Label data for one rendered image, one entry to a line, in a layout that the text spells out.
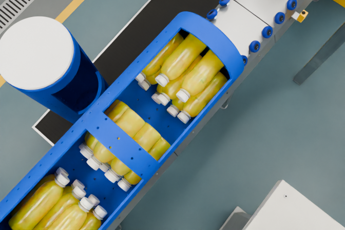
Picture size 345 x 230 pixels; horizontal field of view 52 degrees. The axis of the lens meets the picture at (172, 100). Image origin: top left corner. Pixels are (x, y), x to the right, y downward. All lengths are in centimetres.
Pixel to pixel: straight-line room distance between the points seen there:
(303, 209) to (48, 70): 94
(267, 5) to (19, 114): 168
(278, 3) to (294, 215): 79
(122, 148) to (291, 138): 148
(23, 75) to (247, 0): 88
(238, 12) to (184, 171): 110
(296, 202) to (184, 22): 64
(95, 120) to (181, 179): 124
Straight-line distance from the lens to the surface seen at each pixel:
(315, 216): 119
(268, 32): 137
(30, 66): 134
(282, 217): 116
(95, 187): 126
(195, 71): 110
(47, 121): 223
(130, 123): 103
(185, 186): 218
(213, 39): 105
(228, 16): 143
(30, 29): 140
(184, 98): 109
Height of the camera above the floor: 218
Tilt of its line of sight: 75 degrees down
